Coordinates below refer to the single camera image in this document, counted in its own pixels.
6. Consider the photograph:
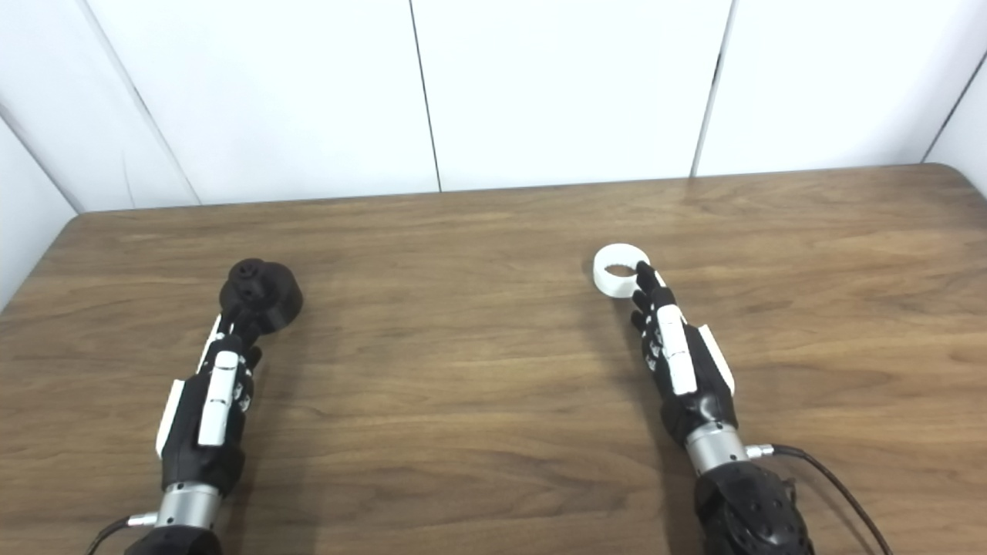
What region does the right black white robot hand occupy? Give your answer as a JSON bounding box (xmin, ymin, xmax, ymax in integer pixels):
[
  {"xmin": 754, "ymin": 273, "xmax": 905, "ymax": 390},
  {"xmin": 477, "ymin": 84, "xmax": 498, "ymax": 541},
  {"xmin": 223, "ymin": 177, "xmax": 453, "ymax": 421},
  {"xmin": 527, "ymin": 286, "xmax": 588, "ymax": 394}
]
[{"xmin": 631, "ymin": 262, "xmax": 739, "ymax": 446}]

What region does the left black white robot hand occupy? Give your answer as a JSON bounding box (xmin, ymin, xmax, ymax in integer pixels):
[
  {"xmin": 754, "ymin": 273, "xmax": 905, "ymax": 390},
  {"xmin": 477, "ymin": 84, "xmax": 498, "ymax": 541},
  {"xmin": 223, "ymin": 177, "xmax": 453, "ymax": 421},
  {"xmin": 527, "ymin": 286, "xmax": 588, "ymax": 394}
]
[{"xmin": 156, "ymin": 306, "xmax": 264, "ymax": 496}]

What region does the white toothed plastic ring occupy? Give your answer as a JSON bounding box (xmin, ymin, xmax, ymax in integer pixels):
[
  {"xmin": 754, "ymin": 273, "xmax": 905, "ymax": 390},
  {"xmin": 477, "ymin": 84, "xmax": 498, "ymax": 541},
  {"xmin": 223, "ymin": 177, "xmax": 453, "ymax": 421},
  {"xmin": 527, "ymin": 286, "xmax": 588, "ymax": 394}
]
[{"xmin": 592, "ymin": 244, "xmax": 653, "ymax": 299}]

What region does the round black plastic part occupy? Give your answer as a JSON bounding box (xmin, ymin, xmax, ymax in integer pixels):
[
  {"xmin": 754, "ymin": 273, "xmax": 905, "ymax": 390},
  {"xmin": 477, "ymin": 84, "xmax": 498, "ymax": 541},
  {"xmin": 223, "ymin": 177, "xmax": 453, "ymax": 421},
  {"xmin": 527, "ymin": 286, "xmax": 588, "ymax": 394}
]
[{"xmin": 219, "ymin": 259, "xmax": 304, "ymax": 335}]

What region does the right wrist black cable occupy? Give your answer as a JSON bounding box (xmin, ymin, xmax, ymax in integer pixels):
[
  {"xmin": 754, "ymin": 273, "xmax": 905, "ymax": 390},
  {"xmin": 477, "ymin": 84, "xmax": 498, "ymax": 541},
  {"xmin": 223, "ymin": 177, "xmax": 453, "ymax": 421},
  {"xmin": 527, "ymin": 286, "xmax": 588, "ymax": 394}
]
[{"xmin": 744, "ymin": 443, "xmax": 895, "ymax": 555}]

